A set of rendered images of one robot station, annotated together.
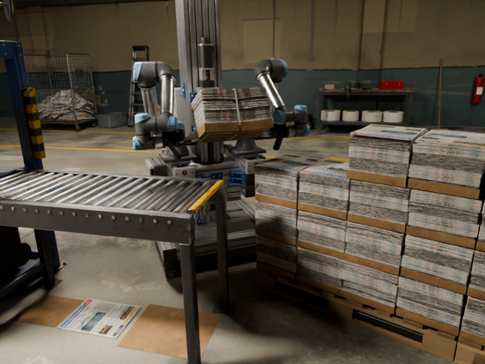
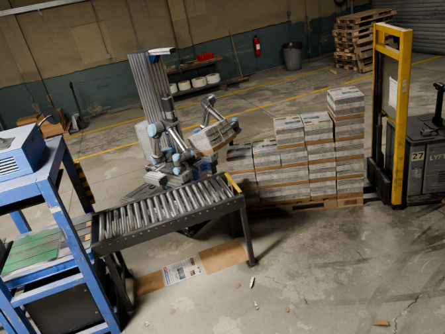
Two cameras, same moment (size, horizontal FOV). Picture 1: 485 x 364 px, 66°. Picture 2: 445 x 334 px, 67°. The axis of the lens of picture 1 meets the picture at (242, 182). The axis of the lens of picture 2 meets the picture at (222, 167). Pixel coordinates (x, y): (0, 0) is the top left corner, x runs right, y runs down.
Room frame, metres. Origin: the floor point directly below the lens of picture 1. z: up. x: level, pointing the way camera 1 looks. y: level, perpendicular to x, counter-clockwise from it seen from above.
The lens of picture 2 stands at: (-0.79, 1.49, 2.40)
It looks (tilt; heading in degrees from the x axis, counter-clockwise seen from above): 27 degrees down; 333
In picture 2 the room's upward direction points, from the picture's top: 12 degrees counter-clockwise
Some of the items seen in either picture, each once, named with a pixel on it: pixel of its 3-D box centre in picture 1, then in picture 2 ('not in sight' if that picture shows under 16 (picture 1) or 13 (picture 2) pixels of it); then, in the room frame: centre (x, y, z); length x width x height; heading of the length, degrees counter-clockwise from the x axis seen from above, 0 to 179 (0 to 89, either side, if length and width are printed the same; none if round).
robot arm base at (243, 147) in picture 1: (245, 141); not in sight; (2.67, -0.03, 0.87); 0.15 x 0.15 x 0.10
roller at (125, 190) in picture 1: (120, 194); (186, 200); (1.80, 0.62, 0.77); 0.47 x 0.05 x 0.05; 166
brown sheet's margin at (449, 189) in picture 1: (449, 178); (316, 135); (1.73, -1.00, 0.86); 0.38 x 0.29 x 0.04; 142
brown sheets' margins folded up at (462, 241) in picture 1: (356, 243); (281, 176); (1.98, -0.65, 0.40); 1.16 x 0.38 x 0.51; 54
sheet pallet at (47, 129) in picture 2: not in sight; (42, 127); (8.58, 1.44, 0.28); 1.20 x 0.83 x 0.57; 76
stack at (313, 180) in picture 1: (356, 240); (281, 175); (1.98, -0.65, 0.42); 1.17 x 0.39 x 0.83; 54
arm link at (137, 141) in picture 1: (143, 142); (179, 169); (2.01, 0.53, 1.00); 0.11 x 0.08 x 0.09; 109
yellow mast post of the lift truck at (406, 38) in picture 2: not in sight; (400, 126); (1.03, -1.40, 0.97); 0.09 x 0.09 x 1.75; 54
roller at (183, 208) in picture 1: (193, 199); (225, 187); (1.71, 0.24, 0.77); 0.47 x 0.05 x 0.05; 166
